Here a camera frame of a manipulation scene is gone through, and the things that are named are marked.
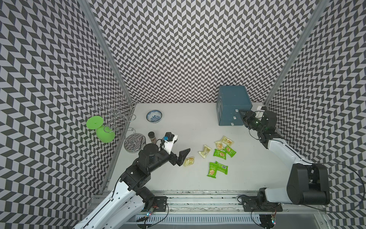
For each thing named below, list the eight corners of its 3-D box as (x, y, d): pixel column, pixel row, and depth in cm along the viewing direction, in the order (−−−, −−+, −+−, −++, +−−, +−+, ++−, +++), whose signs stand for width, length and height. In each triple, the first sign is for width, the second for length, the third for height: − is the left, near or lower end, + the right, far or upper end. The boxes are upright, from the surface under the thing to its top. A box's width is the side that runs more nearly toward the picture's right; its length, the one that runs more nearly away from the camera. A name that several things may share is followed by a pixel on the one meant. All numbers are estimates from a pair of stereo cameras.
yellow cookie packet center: (197, 154, 93) (198, 152, 90) (204, 146, 96) (204, 144, 94) (204, 158, 90) (204, 157, 88) (210, 150, 94) (211, 148, 92)
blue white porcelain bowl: (147, 123, 109) (145, 118, 105) (149, 113, 116) (147, 108, 111) (161, 123, 109) (159, 118, 105) (162, 113, 116) (161, 108, 111)
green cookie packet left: (212, 155, 93) (213, 154, 91) (214, 150, 95) (214, 148, 93) (225, 159, 91) (226, 158, 89) (226, 154, 93) (227, 152, 91)
